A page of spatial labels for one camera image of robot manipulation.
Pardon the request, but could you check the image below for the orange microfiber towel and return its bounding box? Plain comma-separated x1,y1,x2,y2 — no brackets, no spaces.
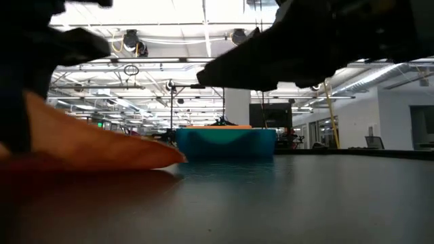
184,124,254,130
0,90,188,171

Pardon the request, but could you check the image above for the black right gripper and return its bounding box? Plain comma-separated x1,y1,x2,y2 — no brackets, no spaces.
276,0,420,89

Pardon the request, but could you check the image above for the black wall screen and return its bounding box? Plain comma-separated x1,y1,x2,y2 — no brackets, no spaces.
249,102,294,129

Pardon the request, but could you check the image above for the dark doorway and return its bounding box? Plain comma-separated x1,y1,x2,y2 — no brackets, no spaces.
409,104,434,143

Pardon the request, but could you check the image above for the black camera rig frame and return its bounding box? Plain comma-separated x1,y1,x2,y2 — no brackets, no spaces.
170,83,226,129

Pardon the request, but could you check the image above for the blue plastic bin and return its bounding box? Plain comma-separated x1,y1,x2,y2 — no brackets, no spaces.
174,126,278,159

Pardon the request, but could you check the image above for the white pillar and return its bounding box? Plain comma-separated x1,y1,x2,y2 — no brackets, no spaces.
224,87,252,126

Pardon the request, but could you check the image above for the grey office chair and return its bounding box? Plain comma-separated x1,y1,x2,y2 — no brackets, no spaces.
363,135,385,150

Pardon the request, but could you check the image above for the long light bar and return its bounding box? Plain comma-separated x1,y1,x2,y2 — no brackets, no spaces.
81,56,218,64

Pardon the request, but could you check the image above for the yellow hanging cord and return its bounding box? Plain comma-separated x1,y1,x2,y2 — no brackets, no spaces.
322,81,341,150

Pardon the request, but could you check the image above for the silver ventilation duct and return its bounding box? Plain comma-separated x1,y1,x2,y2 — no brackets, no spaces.
334,62,408,96

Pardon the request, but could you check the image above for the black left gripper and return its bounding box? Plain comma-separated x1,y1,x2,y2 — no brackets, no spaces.
0,0,111,153

